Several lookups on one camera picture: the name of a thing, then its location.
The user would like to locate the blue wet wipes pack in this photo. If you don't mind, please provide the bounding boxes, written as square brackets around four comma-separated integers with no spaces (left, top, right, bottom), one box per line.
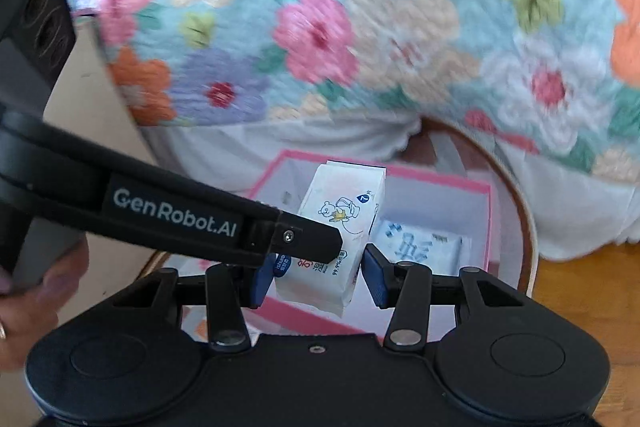
[371,220,472,275]

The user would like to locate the white tissue pack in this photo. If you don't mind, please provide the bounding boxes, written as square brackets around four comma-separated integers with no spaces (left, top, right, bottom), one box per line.
[276,161,386,317]

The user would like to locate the checkered floor rug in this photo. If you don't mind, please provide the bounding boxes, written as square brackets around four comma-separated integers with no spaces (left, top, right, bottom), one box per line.
[139,122,537,340]

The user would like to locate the pink cardboard box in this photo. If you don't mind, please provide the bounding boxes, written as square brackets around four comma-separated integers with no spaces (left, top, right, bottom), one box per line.
[244,150,494,336]

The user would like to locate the floral quilt bedspread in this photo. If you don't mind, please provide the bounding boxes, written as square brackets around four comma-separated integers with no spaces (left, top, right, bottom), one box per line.
[70,0,639,184]

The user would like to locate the person's left hand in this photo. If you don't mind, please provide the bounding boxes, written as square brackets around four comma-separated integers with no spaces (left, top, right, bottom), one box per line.
[1,236,89,373]

